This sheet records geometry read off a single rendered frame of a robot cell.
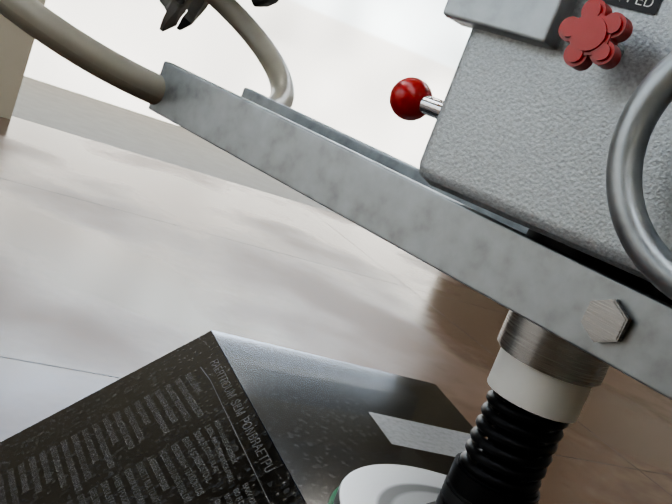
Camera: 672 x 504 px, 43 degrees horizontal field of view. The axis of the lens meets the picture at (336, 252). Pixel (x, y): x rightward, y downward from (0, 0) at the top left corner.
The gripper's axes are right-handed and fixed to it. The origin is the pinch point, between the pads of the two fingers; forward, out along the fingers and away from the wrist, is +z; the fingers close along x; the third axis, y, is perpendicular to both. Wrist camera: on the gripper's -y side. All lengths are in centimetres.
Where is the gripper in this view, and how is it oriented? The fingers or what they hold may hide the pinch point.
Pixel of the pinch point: (178, 25)
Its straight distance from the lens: 129.1
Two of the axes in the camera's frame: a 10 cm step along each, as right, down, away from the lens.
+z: -5.9, 7.1, 3.9
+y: -7.6, -6.5, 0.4
